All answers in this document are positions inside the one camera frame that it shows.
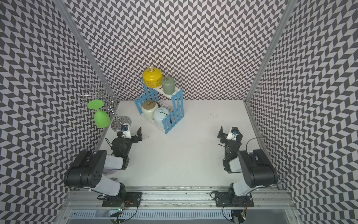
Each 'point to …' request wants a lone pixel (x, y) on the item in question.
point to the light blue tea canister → (159, 114)
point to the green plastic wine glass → (101, 119)
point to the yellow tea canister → (152, 77)
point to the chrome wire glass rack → (106, 93)
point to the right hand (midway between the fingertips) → (229, 129)
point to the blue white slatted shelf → (175, 103)
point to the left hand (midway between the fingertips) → (134, 128)
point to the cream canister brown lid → (148, 108)
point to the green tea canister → (168, 84)
